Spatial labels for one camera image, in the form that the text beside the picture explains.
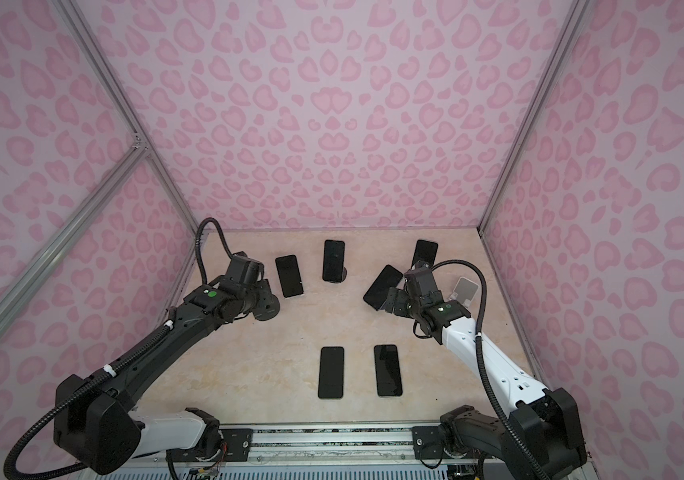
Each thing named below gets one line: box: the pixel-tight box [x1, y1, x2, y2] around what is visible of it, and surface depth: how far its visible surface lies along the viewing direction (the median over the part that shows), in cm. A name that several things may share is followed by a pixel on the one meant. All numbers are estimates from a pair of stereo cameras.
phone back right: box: [411, 239, 438, 268], surface depth 98 cm
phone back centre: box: [322, 240, 345, 283], surface depth 102 cm
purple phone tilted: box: [363, 264, 403, 311], surface depth 99 cm
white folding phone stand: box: [449, 276, 479, 308], surface depth 95 cm
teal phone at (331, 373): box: [318, 346, 344, 399], surface depth 86 cm
